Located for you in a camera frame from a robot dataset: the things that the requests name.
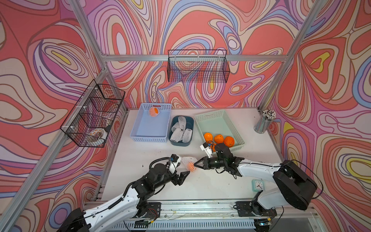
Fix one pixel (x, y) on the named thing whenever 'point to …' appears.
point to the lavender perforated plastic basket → (147, 128)
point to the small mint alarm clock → (258, 184)
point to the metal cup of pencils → (267, 116)
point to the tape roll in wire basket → (99, 132)
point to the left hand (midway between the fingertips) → (186, 169)
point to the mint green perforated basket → (218, 123)
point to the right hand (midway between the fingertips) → (195, 168)
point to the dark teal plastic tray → (190, 124)
